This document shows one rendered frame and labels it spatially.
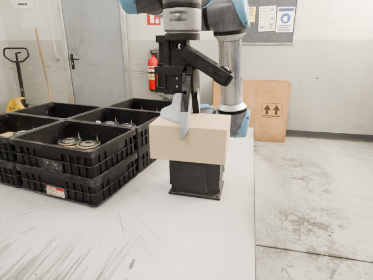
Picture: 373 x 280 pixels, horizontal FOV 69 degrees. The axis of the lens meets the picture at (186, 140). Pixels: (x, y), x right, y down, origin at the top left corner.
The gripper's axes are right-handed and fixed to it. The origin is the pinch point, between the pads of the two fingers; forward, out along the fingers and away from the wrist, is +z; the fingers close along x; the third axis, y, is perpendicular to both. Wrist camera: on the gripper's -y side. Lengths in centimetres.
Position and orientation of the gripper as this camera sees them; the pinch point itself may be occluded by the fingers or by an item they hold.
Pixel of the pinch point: (192, 129)
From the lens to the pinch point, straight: 61.0
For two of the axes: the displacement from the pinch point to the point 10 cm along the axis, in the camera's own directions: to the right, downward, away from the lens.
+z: 0.1, 9.4, 3.4
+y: -9.8, -0.7, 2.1
